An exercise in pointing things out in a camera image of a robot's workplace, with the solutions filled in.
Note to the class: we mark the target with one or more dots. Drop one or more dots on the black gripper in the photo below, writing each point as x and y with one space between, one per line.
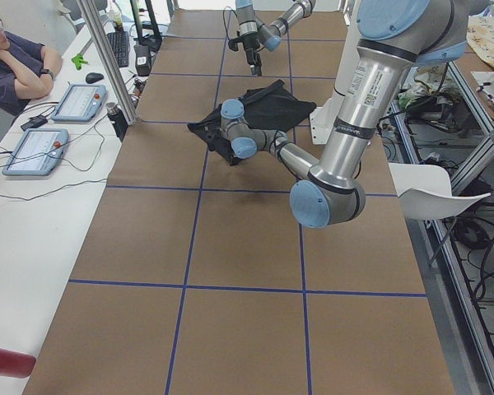
249 42

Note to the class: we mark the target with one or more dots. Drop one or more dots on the black printed t-shirt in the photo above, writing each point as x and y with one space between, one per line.
269 108

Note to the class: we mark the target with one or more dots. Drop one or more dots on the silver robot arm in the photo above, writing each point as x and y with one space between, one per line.
394 36
254 34

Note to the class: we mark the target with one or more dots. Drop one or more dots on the black keyboard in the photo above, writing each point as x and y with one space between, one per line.
119 43

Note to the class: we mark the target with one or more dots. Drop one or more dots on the black computer mouse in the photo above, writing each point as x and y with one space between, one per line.
93 77

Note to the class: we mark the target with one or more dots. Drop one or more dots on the green plastic clamp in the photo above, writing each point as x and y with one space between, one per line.
79 61

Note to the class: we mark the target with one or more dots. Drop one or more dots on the upper blue teach pendant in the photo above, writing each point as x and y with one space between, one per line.
79 104

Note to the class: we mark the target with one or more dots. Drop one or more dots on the blue teach pendant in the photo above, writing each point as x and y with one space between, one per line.
79 104
37 153

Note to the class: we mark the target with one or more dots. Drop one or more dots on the white plastic chair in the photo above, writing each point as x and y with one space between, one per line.
425 192

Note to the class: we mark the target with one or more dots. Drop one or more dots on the lower blue teach pendant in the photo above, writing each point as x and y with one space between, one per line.
37 153

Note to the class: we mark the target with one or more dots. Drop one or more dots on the seated person in grey shirt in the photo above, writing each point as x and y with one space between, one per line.
27 71

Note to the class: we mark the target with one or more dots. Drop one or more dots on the red cylinder bottle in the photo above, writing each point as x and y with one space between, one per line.
15 364

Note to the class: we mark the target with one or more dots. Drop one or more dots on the white central pedestal column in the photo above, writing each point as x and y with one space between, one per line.
322 118

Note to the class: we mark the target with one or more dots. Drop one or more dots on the aluminium frame post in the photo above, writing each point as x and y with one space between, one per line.
91 16

